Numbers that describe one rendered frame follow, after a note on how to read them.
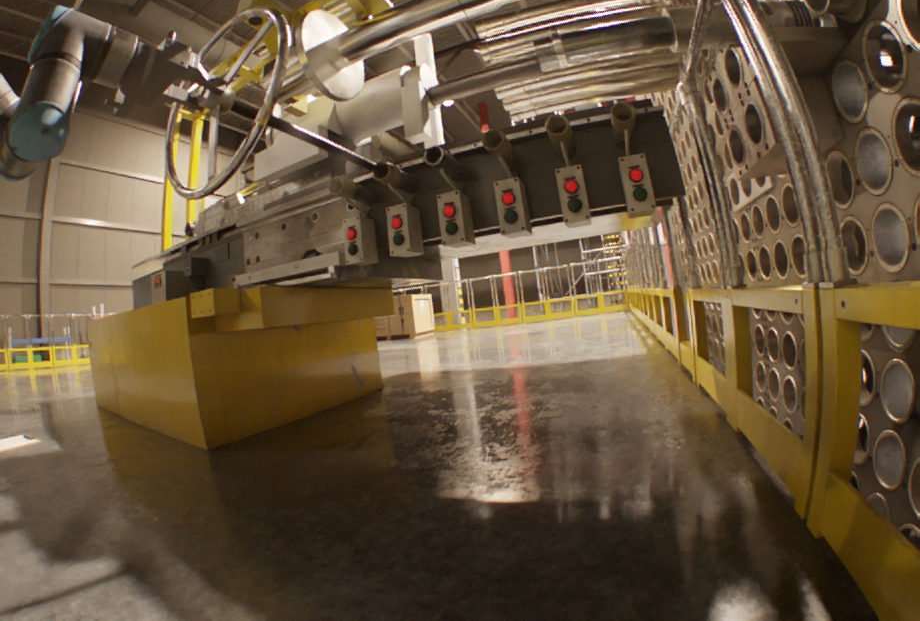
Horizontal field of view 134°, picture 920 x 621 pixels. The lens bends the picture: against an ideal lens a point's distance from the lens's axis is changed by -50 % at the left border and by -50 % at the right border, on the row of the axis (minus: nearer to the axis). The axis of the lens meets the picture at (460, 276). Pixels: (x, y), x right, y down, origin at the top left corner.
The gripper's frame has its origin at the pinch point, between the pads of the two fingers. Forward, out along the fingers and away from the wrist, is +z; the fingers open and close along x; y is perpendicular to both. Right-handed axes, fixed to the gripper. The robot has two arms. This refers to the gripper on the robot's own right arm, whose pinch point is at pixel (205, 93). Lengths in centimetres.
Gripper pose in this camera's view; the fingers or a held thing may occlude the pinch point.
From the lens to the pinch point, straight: 78.4
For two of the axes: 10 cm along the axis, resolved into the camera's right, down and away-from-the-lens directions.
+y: -1.9, -9.8, 1.1
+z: 3.7, 0.3, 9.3
